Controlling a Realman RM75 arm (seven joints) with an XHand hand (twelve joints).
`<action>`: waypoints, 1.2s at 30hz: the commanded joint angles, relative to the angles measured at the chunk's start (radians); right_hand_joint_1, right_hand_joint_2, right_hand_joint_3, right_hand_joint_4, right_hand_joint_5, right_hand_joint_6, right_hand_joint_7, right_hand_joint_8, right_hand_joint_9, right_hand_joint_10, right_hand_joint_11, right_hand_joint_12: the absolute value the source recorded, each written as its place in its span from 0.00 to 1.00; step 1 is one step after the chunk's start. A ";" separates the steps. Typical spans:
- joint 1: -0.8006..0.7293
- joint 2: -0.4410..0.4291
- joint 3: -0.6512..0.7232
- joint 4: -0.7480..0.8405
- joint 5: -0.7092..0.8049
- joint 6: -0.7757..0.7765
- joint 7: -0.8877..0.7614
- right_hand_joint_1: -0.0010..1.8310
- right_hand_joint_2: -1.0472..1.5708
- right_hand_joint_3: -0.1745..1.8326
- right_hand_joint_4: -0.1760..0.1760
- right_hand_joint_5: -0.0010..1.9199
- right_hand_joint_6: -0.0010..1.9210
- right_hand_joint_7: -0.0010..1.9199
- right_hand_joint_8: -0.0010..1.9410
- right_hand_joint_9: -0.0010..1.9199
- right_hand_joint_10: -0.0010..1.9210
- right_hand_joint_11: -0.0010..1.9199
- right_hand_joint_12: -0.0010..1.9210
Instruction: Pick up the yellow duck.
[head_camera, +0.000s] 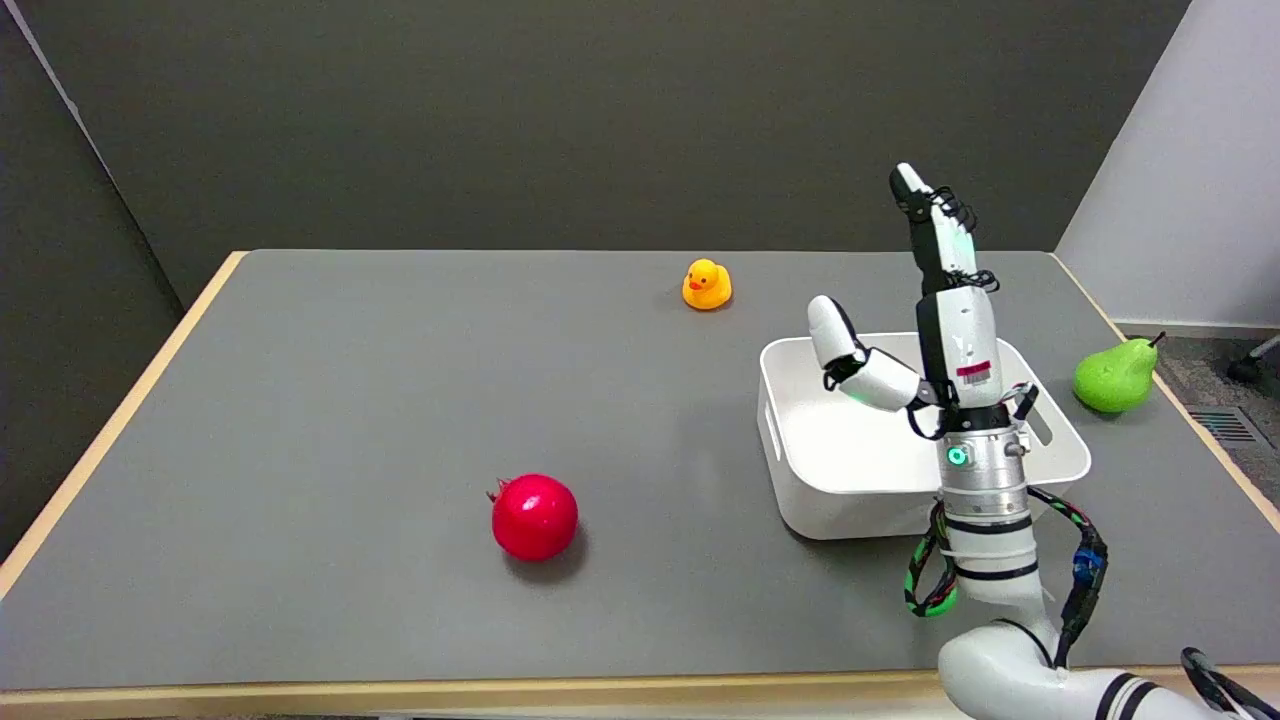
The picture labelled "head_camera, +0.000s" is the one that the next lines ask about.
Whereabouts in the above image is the green pear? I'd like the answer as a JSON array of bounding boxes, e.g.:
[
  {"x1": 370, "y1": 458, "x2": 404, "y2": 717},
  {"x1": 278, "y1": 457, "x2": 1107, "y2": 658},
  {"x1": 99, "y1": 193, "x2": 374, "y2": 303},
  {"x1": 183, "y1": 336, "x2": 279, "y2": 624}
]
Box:
[{"x1": 1074, "y1": 333, "x2": 1167, "y2": 414}]

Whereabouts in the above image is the white plastic bin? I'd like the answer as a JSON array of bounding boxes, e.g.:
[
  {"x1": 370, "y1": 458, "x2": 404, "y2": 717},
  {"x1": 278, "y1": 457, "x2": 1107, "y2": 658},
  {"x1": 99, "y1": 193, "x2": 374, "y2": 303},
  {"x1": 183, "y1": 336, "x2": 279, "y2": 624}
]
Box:
[{"x1": 758, "y1": 332, "x2": 1092, "y2": 541}]

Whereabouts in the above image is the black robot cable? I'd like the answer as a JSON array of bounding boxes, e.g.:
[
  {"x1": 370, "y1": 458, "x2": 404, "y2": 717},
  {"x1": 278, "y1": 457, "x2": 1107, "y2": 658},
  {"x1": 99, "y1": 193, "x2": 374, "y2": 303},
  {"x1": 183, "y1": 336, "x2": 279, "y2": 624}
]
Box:
[{"x1": 904, "y1": 486, "x2": 1280, "y2": 717}]

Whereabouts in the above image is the red pomegranate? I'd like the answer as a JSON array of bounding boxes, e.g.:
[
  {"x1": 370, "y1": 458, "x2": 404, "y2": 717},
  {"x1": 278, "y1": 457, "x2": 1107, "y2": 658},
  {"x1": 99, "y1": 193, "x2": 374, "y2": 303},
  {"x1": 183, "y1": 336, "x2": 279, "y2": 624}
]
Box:
[{"x1": 486, "y1": 474, "x2": 580, "y2": 562}]

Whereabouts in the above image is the black chair caster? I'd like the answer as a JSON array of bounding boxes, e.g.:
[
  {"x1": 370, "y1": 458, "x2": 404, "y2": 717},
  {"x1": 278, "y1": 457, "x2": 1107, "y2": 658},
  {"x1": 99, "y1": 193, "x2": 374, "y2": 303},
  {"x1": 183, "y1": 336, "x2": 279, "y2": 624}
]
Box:
[{"x1": 1227, "y1": 335, "x2": 1280, "y2": 385}]

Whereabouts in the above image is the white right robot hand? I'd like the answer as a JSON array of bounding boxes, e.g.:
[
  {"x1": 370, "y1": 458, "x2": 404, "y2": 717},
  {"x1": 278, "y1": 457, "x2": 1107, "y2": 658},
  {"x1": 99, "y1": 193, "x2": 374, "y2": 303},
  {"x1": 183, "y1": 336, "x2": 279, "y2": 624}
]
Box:
[{"x1": 807, "y1": 163, "x2": 1038, "y2": 440}]

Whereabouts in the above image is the yellow rubber duck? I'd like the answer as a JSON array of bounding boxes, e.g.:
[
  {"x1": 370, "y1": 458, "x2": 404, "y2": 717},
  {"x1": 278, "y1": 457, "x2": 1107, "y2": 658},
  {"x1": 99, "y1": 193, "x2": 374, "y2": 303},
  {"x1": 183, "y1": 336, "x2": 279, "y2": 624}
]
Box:
[{"x1": 683, "y1": 259, "x2": 733, "y2": 312}]

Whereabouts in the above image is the floor vent grille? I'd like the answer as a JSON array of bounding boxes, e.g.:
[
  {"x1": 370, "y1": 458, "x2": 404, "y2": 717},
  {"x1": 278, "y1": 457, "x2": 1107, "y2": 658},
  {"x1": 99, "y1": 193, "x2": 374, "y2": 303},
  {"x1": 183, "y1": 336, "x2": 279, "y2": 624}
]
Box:
[{"x1": 1188, "y1": 406, "x2": 1277, "y2": 449}]

